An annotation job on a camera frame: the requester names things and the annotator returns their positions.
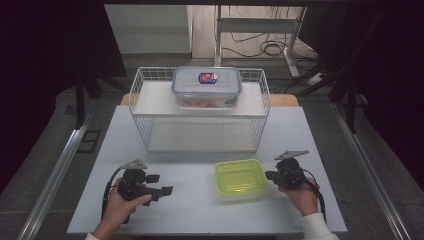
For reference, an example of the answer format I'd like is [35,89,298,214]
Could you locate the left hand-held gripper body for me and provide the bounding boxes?
[117,159,155,205]

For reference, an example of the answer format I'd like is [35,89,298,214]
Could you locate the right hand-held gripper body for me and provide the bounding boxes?
[274,150,310,191]

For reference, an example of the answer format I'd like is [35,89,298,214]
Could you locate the green plastic container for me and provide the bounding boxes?
[214,158,269,203]

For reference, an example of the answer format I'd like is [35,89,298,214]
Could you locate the white wire rack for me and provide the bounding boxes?
[128,66,272,155]

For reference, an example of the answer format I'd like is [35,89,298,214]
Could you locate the clear container with blue-rimmed lid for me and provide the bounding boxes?
[170,65,244,111]

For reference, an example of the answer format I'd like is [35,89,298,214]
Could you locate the person's right hand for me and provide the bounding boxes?
[278,177,321,218]

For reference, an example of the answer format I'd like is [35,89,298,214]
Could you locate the person's left hand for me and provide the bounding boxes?
[94,177,153,236]

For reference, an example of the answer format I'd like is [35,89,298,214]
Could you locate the black floor plate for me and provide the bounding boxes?
[77,129,102,155]

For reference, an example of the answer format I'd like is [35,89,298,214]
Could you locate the wooden board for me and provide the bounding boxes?
[119,93,300,108]

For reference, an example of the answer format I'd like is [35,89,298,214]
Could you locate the black stand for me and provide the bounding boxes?
[299,63,368,135]
[74,64,130,132]

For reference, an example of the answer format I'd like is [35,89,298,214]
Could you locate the orange red food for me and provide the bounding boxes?
[181,97,219,109]

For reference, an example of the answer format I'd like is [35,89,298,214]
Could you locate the white power strip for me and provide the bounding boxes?
[306,72,326,87]

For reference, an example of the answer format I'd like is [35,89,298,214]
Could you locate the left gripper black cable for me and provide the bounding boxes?
[101,167,124,222]

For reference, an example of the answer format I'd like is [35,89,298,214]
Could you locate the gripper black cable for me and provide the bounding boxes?
[101,167,124,222]
[301,168,328,224]

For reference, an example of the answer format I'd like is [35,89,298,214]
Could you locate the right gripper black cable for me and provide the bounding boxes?
[301,168,328,224]

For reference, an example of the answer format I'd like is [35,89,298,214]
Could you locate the aluminium rail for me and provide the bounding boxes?
[331,101,413,240]
[16,109,95,240]

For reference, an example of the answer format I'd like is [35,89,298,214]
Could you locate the black floor cables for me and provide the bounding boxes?
[221,5,322,62]

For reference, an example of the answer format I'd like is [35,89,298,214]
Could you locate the white metal desk frame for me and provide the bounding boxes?
[214,4,308,78]

